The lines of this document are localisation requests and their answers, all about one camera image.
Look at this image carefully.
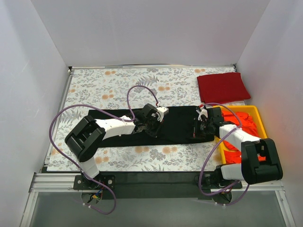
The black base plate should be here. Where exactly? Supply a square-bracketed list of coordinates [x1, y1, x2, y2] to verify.
[73, 171, 235, 200]

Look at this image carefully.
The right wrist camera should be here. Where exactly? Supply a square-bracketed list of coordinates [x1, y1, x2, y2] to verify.
[196, 106, 223, 123]

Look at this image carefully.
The black t-shirt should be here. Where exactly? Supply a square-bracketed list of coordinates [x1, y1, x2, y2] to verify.
[99, 106, 214, 148]

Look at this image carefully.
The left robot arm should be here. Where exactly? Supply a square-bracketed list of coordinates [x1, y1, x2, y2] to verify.
[65, 104, 169, 189]

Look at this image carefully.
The orange t-shirt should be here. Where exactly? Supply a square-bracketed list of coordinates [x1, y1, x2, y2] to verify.
[220, 111, 267, 164]

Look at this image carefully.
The folded red t-shirt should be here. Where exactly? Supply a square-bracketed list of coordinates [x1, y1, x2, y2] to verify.
[197, 72, 251, 104]

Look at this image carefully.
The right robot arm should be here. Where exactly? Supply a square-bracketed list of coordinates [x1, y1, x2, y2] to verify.
[193, 117, 283, 188]

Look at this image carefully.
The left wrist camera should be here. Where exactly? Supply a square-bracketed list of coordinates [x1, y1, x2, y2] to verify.
[156, 106, 169, 122]

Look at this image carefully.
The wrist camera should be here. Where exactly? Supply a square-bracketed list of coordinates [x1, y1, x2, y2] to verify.
[156, 106, 169, 122]
[196, 106, 223, 123]

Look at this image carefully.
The floral table mat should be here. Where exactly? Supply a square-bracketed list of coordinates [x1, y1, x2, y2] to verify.
[51, 67, 234, 172]

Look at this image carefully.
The yellow plastic bin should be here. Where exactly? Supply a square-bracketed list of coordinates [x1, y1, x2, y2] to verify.
[211, 105, 281, 180]

